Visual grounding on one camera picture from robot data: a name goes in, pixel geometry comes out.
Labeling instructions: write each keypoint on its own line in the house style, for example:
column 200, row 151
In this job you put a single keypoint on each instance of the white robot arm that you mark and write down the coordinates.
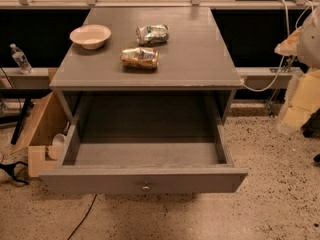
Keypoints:
column 302, row 98

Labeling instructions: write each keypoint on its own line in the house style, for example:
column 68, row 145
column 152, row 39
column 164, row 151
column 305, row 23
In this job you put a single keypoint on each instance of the round metal drawer knob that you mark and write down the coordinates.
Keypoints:
column 146, row 188

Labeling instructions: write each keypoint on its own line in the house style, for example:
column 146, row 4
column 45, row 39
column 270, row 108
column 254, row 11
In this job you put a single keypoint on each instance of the crushed green soda can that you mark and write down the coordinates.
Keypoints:
column 152, row 34

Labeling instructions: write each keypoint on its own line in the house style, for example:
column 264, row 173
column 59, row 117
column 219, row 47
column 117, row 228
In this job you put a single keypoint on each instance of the grey open top drawer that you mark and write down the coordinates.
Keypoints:
column 173, row 142

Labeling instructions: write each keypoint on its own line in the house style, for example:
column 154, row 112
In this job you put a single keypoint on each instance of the grey wooden cabinet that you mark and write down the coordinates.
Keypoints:
column 194, row 58

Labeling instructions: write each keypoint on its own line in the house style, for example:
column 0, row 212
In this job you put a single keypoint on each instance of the white ceramic bowl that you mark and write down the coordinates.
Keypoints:
column 90, row 37

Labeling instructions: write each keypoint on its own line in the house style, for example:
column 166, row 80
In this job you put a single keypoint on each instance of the white cup in box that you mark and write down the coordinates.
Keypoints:
column 55, row 150

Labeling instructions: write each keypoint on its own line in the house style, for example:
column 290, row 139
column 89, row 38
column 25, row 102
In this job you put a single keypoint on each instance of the light wooden box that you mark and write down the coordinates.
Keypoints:
column 45, row 120

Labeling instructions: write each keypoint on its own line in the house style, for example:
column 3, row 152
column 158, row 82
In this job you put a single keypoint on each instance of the clear plastic water bottle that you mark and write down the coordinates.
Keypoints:
column 21, row 59

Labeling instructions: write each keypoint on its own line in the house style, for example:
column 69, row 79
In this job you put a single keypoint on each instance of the grey ledge rail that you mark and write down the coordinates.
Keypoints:
column 254, row 77

